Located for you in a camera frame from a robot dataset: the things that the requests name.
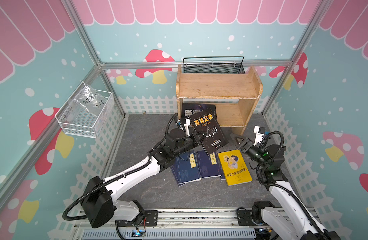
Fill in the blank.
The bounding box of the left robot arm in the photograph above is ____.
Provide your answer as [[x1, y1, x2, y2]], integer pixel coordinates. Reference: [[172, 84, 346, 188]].
[[62, 129, 205, 229]]

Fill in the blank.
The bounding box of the dark blue book left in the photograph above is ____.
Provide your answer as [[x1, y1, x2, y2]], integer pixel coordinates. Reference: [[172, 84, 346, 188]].
[[170, 151, 201, 187]]

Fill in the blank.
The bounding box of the dark blue book right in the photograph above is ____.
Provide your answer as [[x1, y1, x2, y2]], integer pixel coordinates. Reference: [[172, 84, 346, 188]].
[[197, 151, 222, 179]]

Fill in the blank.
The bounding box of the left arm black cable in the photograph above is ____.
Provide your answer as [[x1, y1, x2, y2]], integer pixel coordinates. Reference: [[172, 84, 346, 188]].
[[62, 112, 180, 221]]

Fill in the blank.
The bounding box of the black wire mesh basket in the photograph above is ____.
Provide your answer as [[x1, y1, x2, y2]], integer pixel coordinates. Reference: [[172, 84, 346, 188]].
[[182, 56, 246, 74]]

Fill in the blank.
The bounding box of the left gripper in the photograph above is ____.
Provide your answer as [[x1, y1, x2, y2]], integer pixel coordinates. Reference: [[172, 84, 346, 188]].
[[173, 130, 208, 157]]

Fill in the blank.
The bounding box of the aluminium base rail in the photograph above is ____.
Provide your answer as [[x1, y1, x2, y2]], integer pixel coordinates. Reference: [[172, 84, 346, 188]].
[[69, 206, 326, 240]]

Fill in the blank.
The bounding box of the black wolf book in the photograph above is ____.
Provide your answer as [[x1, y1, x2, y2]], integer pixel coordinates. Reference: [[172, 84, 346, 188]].
[[181, 103, 217, 118]]

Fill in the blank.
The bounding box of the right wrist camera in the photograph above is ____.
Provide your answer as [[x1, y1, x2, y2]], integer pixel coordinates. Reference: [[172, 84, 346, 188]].
[[254, 126, 266, 146]]

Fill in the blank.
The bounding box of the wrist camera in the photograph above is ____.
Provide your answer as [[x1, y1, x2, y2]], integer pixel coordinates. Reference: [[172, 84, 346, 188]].
[[254, 126, 266, 146], [176, 118, 191, 137]]

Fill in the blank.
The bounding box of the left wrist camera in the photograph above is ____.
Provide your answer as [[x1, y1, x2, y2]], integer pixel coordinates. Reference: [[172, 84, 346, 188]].
[[176, 118, 191, 137]]

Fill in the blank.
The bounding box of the clear plastic bag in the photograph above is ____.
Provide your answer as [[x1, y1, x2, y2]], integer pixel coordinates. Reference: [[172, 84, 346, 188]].
[[74, 85, 107, 117]]

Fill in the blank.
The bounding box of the wooden two-tier bookshelf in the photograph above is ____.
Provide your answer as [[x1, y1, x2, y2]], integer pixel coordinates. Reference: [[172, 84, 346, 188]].
[[176, 66, 263, 135]]

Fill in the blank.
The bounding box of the yellow cartoon book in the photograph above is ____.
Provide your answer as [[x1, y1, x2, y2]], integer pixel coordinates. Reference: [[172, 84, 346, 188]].
[[218, 150, 253, 187]]

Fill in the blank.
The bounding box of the black deer antler book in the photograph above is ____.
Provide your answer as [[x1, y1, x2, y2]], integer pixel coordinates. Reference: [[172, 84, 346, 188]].
[[189, 108, 228, 155]]

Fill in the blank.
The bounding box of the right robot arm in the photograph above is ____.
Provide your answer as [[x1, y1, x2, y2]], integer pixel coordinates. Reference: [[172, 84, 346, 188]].
[[231, 131, 340, 240]]

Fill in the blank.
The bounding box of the white wire mesh basket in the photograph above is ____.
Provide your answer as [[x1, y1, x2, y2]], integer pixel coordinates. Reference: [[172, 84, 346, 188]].
[[55, 82, 115, 139]]

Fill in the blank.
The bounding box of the dark blue book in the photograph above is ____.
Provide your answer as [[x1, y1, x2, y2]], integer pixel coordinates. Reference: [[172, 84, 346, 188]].
[[170, 151, 201, 187], [197, 151, 222, 179]]

